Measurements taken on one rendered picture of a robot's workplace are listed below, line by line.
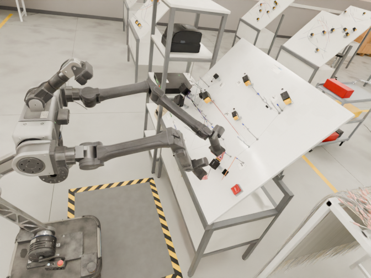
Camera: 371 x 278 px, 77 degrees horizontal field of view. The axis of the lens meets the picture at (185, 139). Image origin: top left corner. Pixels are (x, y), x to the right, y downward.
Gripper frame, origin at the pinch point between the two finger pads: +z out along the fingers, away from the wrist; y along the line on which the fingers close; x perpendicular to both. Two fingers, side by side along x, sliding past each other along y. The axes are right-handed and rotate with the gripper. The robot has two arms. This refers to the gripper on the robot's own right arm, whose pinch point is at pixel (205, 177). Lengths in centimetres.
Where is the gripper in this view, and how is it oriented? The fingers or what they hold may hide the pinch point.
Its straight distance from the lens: 160.2
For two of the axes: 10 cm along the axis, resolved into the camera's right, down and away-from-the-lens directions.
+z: 5.3, 5.4, 6.5
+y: -4.8, -4.5, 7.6
